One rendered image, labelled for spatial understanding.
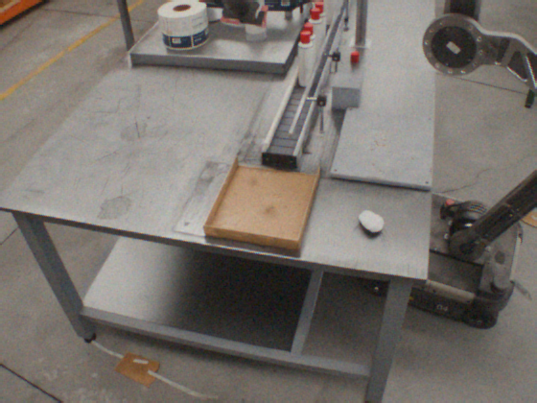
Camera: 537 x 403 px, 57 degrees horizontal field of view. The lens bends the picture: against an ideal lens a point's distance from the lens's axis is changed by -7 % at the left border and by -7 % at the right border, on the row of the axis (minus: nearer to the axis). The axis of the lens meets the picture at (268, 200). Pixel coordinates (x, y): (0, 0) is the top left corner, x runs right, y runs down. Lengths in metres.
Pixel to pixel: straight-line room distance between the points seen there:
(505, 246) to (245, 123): 1.20
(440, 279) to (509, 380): 0.49
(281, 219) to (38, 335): 1.38
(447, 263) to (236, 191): 1.00
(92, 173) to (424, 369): 1.43
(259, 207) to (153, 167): 0.39
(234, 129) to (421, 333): 1.13
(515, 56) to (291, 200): 0.80
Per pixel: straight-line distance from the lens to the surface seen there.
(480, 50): 1.69
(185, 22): 2.20
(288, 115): 1.76
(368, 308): 2.30
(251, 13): 1.60
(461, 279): 2.16
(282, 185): 1.56
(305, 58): 1.85
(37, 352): 2.42
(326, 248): 1.39
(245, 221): 1.46
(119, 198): 1.62
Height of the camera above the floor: 1.87
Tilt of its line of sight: 43 degrees down
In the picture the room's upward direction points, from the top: 4 degrees counter-clockwise
